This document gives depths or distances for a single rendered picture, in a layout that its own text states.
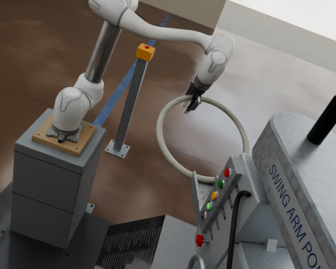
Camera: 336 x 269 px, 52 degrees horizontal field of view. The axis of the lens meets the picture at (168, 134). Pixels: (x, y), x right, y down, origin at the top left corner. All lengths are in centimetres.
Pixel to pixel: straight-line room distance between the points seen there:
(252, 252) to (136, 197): 205
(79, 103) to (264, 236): 126
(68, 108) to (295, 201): 140
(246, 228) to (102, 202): 200
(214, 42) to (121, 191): 169
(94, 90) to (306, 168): 146
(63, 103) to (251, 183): 124
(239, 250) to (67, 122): 126
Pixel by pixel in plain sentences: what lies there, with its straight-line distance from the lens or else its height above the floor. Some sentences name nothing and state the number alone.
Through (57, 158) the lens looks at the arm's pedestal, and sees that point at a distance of 197.
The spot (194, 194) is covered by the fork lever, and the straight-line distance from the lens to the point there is 149.
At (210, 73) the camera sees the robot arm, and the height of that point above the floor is 153.
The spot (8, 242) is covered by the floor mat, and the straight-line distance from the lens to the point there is 256.
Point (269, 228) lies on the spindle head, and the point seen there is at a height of 150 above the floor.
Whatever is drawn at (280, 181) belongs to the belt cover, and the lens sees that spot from 82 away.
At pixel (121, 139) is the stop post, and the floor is 16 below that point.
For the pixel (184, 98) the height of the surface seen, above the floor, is 131.
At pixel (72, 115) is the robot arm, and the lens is 193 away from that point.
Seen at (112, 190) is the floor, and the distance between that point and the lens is 295.
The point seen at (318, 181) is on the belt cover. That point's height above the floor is 174.
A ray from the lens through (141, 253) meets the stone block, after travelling 163.
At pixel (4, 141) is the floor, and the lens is 326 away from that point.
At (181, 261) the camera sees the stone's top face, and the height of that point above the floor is 87.
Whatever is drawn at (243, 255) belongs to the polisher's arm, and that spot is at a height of 143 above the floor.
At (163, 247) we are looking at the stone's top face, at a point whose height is 87.
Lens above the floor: 214
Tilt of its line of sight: 35 degrees down
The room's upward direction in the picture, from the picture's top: 21 degrees clockwise
